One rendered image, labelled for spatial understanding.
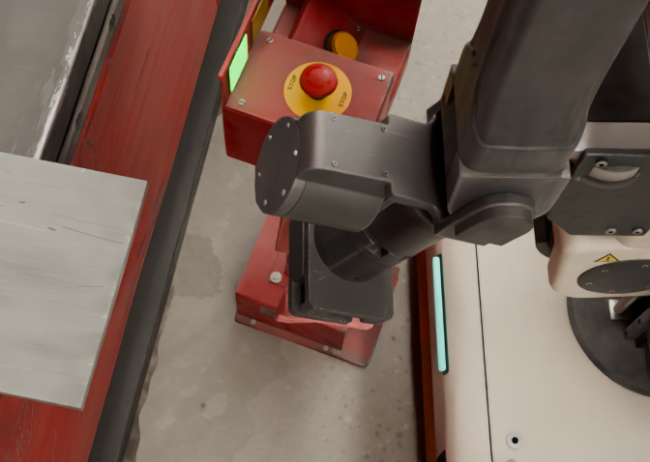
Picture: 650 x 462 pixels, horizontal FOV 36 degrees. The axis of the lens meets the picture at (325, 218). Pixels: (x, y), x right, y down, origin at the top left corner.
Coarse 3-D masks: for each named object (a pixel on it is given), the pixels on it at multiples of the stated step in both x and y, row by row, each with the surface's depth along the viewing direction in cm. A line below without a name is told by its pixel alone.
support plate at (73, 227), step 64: (0, 192) 76; (64, 192) 76; (128, 192) 76; (0, 256) 74; (64, 256) 74; (128, 256) 75; (0, 320) 72; (64, 320) 72; (0, 384) 70; (64, 384) 70
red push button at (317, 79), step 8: (312, 64) 104; (320, 64) 104; (304, 72) 103; (312, 72) 103; (320, 72) 103; (328, 72) 103; (304, 80) 103; (312, 80) 103; (320, 80) 103; (328, 80) 103; (336, 80) 103; (304, 88) 103; (312, 88) 103; (320, 88) 103; (328, 88) 103; (312, 96) 103; (320, 96) 103
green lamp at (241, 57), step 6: (246, 36) 102; (246, 42) 103; (240, 48) 101; (246, 48) 104; (240, 54) 102; (246, 54) 105; (234, 60) 101; (240, 60) 103; (246, 60) 106; (234, 66) 102; (240, 66) 104; (234, 72) 103; (240, 72) 105; (234, 78) 103; (234, 84) 104
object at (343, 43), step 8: (344, 32) 115; (328, 40) 115; (336, 40) 114; (344, 40) 114; (352, 40) 115; (328, 48) 114; (336, 48) 114; (344, 48) 114; (352, 48) 115; (344, 56) 114; (352, 56) 115
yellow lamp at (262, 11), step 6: (264, 0) 105; (258, 6) 103; (264, 6) 106; (258, 12) 104; (264, 12) 106; (252, 18) 103; (258, 18) 105; (264, 18) 108; (252, 24) 103; (258, 24) 106; (252, 30) 104; (258, 30) 107; (252, 36) 105; (252, 42) 106
